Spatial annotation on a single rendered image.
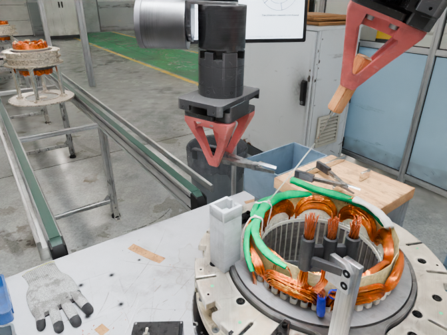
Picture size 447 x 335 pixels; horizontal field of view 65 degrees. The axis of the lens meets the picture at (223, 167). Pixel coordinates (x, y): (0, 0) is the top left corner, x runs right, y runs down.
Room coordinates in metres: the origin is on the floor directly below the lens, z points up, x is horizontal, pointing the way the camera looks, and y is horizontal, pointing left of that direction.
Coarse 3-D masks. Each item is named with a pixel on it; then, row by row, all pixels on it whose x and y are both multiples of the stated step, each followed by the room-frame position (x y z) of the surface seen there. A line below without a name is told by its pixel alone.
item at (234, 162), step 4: (224, 160) 0.43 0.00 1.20; (228, 160) 0.43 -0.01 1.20; (232, 160) 0.43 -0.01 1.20; (236, 160) 0.43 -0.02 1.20; (240, 160) 0.43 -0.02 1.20; (228, 164) 0.43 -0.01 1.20; (232, 164) 0.43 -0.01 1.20; (236, 164) 0.42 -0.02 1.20; (240, 164) 0.42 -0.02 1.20; (244, 164) 0.42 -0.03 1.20; (248, 164) 0.42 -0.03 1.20
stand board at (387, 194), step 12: (300, 168) 0.68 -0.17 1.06; (336, 168) 0.68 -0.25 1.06; (348, 168) 0.68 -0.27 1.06; (360, 168) 0.68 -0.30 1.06; (276, 180) 0.64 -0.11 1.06; (288, 180) 0.63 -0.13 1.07; (348, 180) 0.63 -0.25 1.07; (372, 180) 0.63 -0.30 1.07; (384, 180) 0.63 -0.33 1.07; (348, 192) 0.58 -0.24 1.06; (360, 192) 0.58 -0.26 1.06; (372, 192) 0.58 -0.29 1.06; (384, 192) 0.58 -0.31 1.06; (396, 192) 0.58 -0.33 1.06; (408, 192) 0.58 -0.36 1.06; (372, 204) 0.54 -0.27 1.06; (384, 204) 0.54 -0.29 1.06; (396, 204) 0.56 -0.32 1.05
